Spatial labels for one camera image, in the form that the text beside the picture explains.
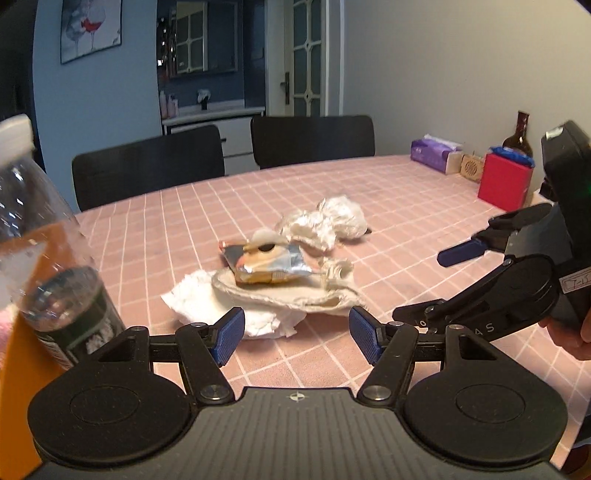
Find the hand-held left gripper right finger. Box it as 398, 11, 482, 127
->
349, 307, 532, 403

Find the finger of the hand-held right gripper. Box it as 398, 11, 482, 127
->
392, 259, 513, 344
438, 203, 555, 268

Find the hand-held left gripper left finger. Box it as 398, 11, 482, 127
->
60, 307, 245, 404

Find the orange cardboard box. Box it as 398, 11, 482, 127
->
0, 309, 70, 469

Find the person's right hand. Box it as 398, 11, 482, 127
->
538, 314, 591, 358

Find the white paper napkin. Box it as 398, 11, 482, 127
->
161, 270, 308, 340

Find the small crumpled tissue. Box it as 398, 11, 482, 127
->
318, 257, 354, 283

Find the red box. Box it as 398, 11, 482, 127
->
478, 153, 535, 212

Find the silver snack wrapper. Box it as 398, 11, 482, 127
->
219, 240, 315, 287

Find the purple tissue pack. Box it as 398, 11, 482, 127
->
410, 135, 464, 175

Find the blue packet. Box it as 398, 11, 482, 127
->
489, 147, 535, 168

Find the brown glass bottle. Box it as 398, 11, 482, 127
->
502, 111, 534, 158

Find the crumpled white plastic bag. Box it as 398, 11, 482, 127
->
318, 195, 369, 240

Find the crumpled white tissue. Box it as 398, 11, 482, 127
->
276, 209, 338, 252

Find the clear plastic water bottle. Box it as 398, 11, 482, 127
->
0, 114, 127, 372

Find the black chair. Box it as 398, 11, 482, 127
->
250, 115, 376, 170
71, 124, 225, 212

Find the white vanity cabinet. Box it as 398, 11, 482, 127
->
161, 106, 266, 160

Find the white glazed door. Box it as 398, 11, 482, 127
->
265, 0, 345, 118

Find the bathroom mirror cabinet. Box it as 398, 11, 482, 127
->
173, 0, 241, 75

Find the wine glass painting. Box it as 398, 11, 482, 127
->
60, 0, 123, 64

